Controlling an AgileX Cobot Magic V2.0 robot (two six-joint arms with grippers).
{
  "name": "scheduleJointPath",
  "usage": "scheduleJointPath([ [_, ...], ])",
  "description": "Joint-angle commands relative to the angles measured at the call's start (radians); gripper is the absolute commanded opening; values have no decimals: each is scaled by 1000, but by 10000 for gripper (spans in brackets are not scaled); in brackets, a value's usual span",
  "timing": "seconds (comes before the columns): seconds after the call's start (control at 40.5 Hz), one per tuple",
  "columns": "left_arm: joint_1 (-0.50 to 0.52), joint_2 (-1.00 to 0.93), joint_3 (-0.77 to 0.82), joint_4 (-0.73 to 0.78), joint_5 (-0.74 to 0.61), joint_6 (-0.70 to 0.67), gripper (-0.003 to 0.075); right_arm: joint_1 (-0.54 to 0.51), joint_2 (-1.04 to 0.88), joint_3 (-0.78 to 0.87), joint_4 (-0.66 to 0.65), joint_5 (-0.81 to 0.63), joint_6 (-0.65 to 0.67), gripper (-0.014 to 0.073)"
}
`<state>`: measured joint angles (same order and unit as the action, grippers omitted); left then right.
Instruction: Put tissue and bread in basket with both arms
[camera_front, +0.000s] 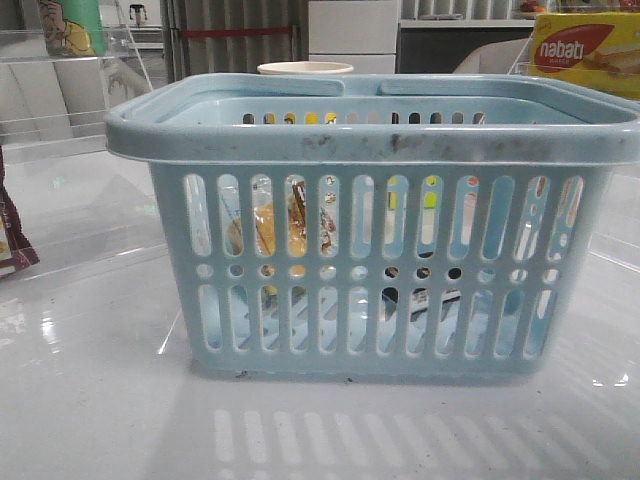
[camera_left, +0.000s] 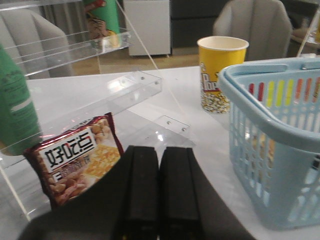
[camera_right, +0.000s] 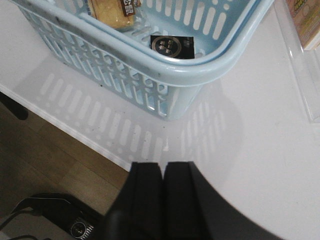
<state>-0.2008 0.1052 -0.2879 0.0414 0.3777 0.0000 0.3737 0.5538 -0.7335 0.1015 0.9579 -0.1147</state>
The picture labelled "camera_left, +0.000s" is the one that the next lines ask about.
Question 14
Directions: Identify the green cartoon snack canister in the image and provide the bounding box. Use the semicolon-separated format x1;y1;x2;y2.
83;0;122;50

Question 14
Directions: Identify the light blue plastic basket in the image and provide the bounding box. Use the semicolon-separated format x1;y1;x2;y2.
219;57;320;229

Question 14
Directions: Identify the grey chair at left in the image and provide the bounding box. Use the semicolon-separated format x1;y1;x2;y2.
0;9;74;80

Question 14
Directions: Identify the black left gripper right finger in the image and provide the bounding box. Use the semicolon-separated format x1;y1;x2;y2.
159;147;204;240

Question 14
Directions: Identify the clear acrylic display shelf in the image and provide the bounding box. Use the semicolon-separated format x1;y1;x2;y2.
0;0;198;222

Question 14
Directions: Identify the white cabinet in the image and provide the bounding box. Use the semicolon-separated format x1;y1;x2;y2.
123;0;171;56

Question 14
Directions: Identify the maroon peanut snack packet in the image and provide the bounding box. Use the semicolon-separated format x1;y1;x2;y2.
23;112;124;209

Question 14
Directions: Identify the grey upholstered chair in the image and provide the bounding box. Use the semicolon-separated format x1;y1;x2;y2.
212;0;293;61

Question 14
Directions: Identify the green cylindrical canister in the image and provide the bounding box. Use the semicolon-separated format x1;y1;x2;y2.
0;47;41;156

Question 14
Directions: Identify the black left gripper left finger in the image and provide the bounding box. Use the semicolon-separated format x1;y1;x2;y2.
113;146;159;240

